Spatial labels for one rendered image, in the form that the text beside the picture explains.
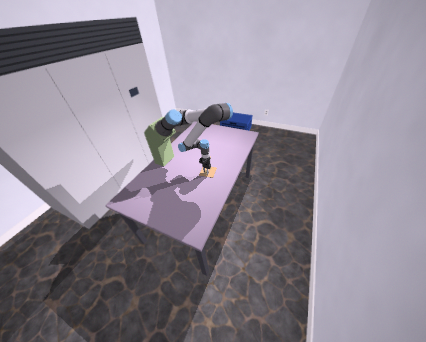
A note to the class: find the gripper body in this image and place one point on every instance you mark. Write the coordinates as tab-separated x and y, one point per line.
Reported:
205	161

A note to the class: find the peach flat mat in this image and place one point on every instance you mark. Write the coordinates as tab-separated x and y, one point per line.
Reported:
211	172

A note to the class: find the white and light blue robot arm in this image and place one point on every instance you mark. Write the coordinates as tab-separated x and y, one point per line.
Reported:
210	115

